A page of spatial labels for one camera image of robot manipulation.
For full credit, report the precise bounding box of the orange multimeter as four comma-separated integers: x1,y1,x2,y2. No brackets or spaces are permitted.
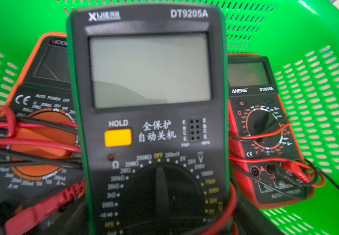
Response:
0,32,85,235

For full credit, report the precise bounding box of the green multimeter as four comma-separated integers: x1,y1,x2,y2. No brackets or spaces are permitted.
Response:
66,2,234,235

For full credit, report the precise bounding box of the green plastic basket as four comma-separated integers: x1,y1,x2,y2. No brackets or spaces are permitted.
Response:
0,1,339,235

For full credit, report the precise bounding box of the red multimeter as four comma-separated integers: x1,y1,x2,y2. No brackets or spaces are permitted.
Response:
228,53,324,209

